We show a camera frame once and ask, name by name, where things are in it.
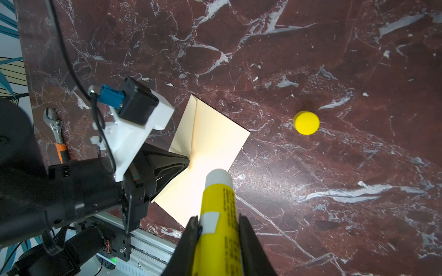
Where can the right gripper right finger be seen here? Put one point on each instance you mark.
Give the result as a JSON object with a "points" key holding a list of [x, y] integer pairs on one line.
{"points": [[254, 260]]}

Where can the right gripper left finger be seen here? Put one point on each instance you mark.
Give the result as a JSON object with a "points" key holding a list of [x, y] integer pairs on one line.
{"points": [[182, 260]]}

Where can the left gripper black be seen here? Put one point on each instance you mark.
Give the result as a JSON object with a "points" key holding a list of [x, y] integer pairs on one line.
{"points": [[149, 173]]}

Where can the manila paper envelope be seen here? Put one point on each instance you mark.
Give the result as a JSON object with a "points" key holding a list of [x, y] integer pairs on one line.
{"points": [[211, 141]]}

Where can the yellow glue stick cap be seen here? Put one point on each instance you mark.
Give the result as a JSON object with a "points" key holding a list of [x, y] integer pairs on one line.
{"points": [[306, 123]]}

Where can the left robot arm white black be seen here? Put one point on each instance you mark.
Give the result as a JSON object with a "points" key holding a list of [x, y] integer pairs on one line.
{"points": [[76, 208]]}

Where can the aluminium front rail frame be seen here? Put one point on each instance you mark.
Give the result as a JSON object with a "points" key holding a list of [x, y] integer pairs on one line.
{"points": [[138, 253]]}

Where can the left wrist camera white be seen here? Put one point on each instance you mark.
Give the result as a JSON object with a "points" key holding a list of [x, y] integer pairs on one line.
{"points": [[137, 110]]}

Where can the orange handled wrench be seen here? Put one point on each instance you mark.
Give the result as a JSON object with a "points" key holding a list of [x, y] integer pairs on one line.
{"points": [[51, 119]]}

